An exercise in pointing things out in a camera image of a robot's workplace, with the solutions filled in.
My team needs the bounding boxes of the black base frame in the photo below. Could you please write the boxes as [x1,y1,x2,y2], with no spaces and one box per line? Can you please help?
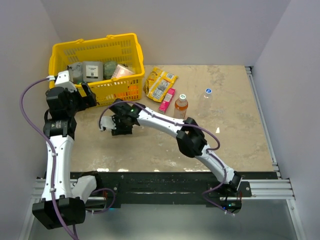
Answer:
[85,172,252,213]

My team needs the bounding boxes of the pink packaged item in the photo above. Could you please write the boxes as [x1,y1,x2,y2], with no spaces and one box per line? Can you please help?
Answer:
[111,64,135,79]

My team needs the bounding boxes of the yellow snack bag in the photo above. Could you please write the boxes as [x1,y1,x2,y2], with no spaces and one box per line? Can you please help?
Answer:
[142,67,179,103]

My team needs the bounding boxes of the aluminium rail frame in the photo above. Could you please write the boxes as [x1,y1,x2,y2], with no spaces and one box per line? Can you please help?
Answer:
[18,65,307,240]

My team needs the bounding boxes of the green round item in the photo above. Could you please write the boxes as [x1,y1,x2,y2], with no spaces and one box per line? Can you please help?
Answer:
[103,61,118,80]

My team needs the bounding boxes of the blue Pocari Sweat cap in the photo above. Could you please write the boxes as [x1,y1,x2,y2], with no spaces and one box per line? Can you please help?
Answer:
[205,88,212,95]

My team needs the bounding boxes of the clear bottle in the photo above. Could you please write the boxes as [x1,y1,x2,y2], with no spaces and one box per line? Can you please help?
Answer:
[197,88,213,118]

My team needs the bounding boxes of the grey box in basket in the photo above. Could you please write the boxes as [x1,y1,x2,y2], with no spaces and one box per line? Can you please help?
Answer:
[82,61,103,83]

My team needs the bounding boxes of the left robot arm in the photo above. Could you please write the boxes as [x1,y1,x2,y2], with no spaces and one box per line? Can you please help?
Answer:
[32,83,104,230]

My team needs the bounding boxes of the orange drink bottle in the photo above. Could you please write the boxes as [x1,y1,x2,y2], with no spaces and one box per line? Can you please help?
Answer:
[173,96,189,119]

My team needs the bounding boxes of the yellow plastic shopping basket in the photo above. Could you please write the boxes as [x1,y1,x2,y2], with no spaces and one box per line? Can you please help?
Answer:
[48,33,145,107]

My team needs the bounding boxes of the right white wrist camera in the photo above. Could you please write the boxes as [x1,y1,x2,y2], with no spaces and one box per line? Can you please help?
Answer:
[99,116,116,132]

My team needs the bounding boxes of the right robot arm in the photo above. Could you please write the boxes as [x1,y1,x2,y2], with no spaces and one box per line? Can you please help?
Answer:
[98,98,243,197]

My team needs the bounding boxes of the grey bag in basket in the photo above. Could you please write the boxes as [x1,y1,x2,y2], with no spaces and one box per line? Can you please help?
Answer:
[67,62,83,84]

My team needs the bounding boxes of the pink carton box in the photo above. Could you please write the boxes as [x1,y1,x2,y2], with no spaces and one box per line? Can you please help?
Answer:
[158,88,176,114]

